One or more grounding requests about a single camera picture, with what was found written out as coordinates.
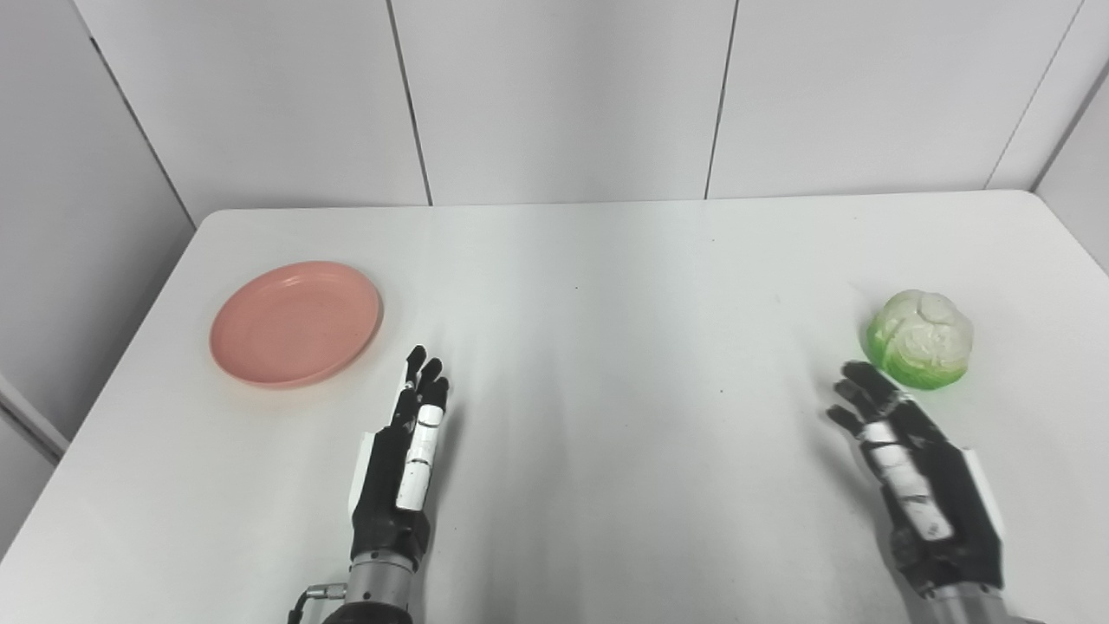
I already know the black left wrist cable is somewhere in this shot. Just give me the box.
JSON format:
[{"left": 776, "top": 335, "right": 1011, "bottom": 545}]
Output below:
[{"left": 289, "top": 582, "right": 349, "bottom": 624}]

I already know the green white toy cabbage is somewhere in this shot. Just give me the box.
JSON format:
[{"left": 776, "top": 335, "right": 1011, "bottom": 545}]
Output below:
[{"left": 862, "top": 289, "right": 974, "bottom": 391}]

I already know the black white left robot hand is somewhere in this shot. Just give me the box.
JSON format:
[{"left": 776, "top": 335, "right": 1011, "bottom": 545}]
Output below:
[{"left": 348, "top": 346, "right": 451, "bottom": 561}]

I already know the pink round plate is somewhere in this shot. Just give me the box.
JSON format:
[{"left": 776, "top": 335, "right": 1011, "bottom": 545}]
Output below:
[{"left": 209, "top": 261, "right": 384, "bottom": 389}]

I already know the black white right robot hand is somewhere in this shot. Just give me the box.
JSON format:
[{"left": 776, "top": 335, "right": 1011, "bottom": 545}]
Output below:
[{"left": 826, "top": 361, "right": 1007, "bottom": 600}]

